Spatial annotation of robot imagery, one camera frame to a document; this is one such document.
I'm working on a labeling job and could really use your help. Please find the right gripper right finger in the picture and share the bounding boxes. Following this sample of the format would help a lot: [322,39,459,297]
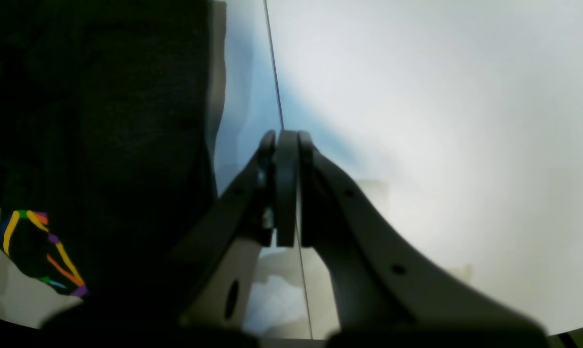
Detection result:
[298,131,548,348]

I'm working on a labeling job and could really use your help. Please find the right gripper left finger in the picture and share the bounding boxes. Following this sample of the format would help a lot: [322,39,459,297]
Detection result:
[40,130,276,348]

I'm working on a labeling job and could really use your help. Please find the black t-shirt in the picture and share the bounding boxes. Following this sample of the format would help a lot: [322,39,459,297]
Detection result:
[0,0,213,321]

